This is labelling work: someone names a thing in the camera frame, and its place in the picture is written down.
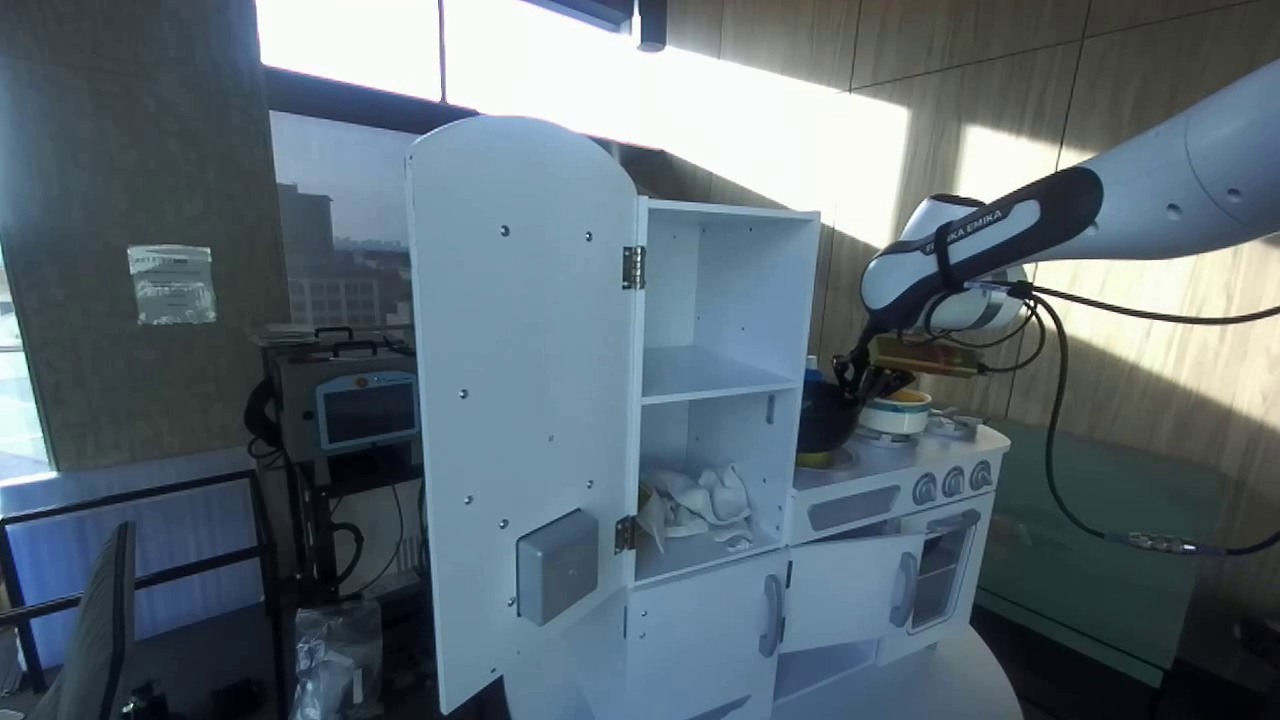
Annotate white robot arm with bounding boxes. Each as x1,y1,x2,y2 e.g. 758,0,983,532
837,63,1280,400

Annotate black metal railing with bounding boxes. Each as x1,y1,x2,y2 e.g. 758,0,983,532
0,473,266,686

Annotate gold black gripper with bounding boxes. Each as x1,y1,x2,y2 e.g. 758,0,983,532
830,338,983,400

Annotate paper sheet on wall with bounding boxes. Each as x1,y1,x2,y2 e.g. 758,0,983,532
129,246,215,327

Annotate black bowl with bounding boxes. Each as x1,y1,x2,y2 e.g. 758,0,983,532
794,383,857,454

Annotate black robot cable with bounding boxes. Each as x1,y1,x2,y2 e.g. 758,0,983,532
983,275,1280,559

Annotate yellow toy cup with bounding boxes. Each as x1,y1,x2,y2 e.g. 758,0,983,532
794,454,830,467

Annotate white toy kitchen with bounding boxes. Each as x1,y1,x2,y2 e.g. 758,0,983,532
504,197,1014,720

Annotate black equipment cart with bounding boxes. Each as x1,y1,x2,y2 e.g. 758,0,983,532
244,326,429,671

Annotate green cabinet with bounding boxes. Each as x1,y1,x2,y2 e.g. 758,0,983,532
980,421,1220,686

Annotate grey monitor device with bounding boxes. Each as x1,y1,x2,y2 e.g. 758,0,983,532
265,339,414,460

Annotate open white cabinet door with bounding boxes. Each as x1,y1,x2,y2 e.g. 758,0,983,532
409,118,641,720

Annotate white round table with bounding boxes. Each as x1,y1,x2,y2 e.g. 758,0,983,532
772,627,1024,720

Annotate grey box on door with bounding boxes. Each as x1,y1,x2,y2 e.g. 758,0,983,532
515,507,600,625

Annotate crumpled white cloth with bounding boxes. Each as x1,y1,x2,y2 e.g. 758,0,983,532
641,467,750,548

